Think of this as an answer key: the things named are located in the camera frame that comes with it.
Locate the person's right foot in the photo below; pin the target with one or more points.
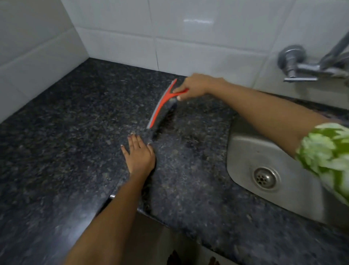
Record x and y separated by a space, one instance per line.
213 261

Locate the person's left little finger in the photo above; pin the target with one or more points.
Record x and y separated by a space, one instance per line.
124 153

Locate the chrome wall faucet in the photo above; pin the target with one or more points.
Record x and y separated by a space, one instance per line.
300 64

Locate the stainless steel sink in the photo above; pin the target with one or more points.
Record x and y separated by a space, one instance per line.
256 153

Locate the person's right forearm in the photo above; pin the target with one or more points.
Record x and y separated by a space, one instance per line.
267 114

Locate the person's left hand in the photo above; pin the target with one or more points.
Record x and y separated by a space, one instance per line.
139 159

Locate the person's right thumb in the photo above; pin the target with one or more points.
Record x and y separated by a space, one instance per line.
182 87

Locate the person's left forearm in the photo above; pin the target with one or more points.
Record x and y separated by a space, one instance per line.
109 221

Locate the person's right hand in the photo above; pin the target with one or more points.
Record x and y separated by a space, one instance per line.
199 85

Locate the red squeegee with grey blade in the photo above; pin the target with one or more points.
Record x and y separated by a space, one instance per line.
161 105

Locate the round metal sink drain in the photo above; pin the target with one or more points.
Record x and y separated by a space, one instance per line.
265 178

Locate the person's left thumb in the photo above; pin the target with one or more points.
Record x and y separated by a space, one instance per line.
151 152

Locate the green and white sleeve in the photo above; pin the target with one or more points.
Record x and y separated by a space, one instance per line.
325 155

